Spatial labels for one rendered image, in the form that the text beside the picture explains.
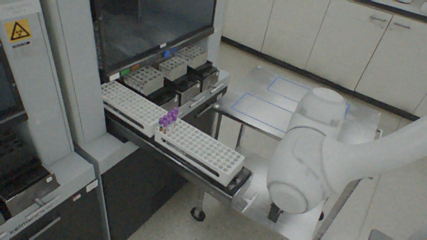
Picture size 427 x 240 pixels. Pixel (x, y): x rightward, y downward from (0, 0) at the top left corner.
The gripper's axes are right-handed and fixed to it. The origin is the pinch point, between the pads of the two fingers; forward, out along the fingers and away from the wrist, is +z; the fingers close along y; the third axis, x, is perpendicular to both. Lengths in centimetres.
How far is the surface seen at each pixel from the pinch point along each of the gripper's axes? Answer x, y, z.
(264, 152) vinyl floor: -38, -101, 79
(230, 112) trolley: -34.3, -26.1, -2.6
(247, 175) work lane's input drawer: -12.8, -3.1, -2.1
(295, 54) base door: -74, -229, 59
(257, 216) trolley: -11, -30, 52
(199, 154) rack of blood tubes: -27.5, 3.3, -6.3
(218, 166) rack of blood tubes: -20.1, 3.8, -6.6
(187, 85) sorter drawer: -58, -29, -3
